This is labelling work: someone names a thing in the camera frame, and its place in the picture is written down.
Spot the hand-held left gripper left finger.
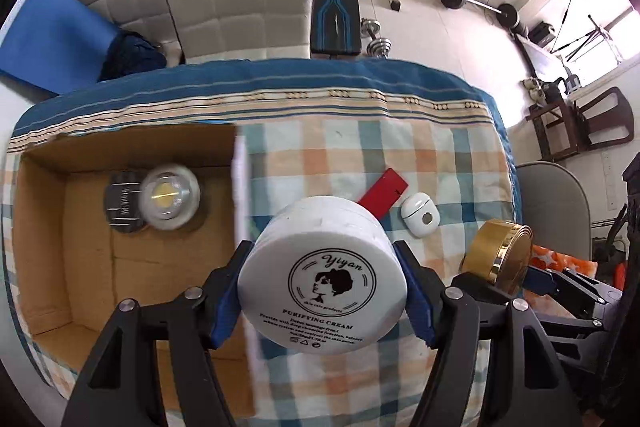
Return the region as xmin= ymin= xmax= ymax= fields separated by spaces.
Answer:
xmin=62 ymin=240 xmax=254 ymax=427

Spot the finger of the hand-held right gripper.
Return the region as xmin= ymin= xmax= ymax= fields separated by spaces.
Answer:
xmin=450 ymin=272 xmax=508 ymax=306
xmin=524 ymin=265 xmax=568 ymax=299

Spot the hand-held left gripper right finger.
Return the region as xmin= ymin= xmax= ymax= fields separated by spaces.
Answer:
xmin=392 ymin=240 xmax=587 ymax=427

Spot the gold round jar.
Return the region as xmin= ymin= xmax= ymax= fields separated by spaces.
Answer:
xmin=460 ymin=219 xmax=535 ymax=296

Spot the cardboard box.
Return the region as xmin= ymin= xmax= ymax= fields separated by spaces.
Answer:
xmin=7 ymin=122 xmax=262 ymax=414

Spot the white cream jar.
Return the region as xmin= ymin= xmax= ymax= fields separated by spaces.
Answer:
xmin=237 ymin=196 xmax=411 ymax=349

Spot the orange patterned cloth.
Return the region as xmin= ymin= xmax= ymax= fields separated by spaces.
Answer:
xmin=530 ymin=244 xmax=599 ymax=294

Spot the grey chair back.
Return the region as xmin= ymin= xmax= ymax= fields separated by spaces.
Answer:
xmin=515 ymin=161 xmax=594 ymax=249

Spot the white earbuds case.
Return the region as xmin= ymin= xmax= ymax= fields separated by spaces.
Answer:
xmin=400 ymin=193 xmax=441 ymax=238

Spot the red flat card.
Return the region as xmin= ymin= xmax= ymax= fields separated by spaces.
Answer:
xmin=357 ymin=167 xmax=410 ymax=223

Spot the clear jar with yellow cream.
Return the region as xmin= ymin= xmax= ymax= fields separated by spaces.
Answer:
xmin=138 ymin=163 xmax=202 ymax=231

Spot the black round lid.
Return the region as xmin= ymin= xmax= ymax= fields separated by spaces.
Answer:
xmin=104 ymin=171 xmax=151 ymax=236

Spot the dark wooden chair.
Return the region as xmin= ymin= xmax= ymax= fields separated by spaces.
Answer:
xmin=525 ymin=86 xmax=636 ymax=162

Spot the checked cloth with blue border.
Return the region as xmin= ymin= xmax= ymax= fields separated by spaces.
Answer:
xmin=5 ymin=58 xmax=521 ymax=427

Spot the black tripod stand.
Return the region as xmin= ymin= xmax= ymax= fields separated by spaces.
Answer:
xmin=554 ymin=0 xmax=628 ymax=64

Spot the dark blue knitted cloth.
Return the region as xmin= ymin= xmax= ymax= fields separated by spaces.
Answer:
xmin=100 ymin=31 xmax=167 ymax=82

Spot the black barbell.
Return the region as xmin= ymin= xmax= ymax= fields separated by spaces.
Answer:
xmin=439 ymin=0 xmax=521 ymax=28

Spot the blue yoga mat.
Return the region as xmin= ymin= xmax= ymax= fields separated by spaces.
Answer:
xmin=0 ymin=0 xmax=121 ymax=96

